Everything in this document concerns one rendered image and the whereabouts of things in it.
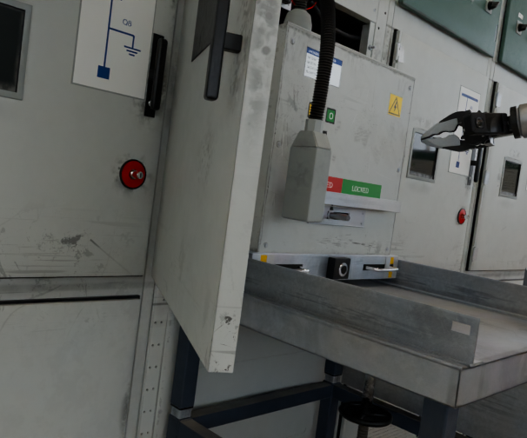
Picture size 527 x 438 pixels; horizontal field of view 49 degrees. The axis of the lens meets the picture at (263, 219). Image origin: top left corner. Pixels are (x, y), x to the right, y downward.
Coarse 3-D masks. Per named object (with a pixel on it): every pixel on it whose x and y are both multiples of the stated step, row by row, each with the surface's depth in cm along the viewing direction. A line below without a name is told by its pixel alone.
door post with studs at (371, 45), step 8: (384, 0) 167; (384, 8) 168; (384, 16) 168; (368, 24) 168; (376, 24) 166; (384, 24) 169; (368, 32) 168; (376, 32) 166; (368, 40) 165; (376, 40) 167; (360, 48) 169; (368, 48) 165; (376, 48) 167; (376, 56) 168
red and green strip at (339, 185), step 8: (328, 184) 130; (336, 184) 132; (344, 184) 134; (352, 184) 137; (360, 184) 139; (368, 184) 141; (376, 184) 143; (344, 192) 135; (352, 192) 137; (360, 192) 139; (368, 192) 141; (376, 192) 144
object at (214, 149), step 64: (192, 0) 109; (256, 0) 63; (192, 64) 101; (256, 64) 64; (192, 128) 93; (256, 128) 65; (192, 192) 87; (256, 192) 65; (192, 256) 82; (192, 320) 77
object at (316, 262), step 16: (256, 256) 116; (288, 256) 122; (304, 256) 126; (320, 256) 130; (336, 256) 134; (352, 256) 138; (368, 256) 143; (384, 256) 148; (320, 272) 131; (352, 272) 139; (368, 272) 144
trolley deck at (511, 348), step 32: (384, 288) 146; (256, 320) 107; (288, 320) 102; (320, 320) 97; (480, 320) 118; (512, 320) 123; (320, 352) 96; (352, 352) 92; (384, 352) 87; (416, 352) 84; (480, 352) 90; (512, 352) 93; (416, 384) 83; (448, 384) 80; (480, 384) 84; (512, 384) 92
